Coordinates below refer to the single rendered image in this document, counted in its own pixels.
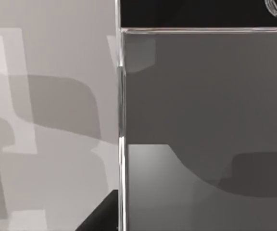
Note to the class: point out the grey cabinet with dark inside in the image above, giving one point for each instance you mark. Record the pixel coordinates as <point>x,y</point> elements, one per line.
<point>201,108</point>

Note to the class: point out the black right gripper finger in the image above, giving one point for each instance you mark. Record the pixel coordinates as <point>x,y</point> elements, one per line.
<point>106,216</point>

